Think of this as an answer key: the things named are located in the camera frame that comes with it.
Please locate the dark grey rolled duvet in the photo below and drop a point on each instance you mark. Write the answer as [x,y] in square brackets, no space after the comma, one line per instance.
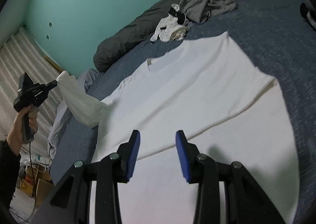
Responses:
[116,46]

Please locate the person's left hand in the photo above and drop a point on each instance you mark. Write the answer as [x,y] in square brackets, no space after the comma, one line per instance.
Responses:
[15,136]

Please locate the navy blue bed sheet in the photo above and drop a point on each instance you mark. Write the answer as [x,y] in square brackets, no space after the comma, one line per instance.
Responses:
[274,36]

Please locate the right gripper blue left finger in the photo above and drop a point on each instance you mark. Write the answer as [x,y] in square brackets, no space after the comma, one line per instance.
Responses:
[69,200]

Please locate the folded grey clothes stack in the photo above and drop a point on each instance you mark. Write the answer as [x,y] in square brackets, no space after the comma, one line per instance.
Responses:
[308,15]

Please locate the white long sleeve shirt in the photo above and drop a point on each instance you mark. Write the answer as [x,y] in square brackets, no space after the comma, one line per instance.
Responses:
[229,108]

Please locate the striped beige curtain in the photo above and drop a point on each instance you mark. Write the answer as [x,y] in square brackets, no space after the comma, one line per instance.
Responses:
[23,64]

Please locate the grey crumpled garment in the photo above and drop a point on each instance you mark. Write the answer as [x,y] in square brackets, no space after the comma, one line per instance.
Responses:
[199,11]

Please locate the light grey blanket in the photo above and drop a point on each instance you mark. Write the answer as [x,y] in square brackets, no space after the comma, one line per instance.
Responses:
[63,114]

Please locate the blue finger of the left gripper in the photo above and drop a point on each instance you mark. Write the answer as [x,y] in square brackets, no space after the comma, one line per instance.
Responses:
[51,84]

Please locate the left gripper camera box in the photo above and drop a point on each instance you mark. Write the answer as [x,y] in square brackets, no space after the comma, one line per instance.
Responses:
[24,83]

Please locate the white black trimmed garment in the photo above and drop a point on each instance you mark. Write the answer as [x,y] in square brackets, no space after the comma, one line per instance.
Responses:
[173,27]

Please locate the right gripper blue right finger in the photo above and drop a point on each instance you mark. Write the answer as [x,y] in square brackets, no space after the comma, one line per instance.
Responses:
[245,200]

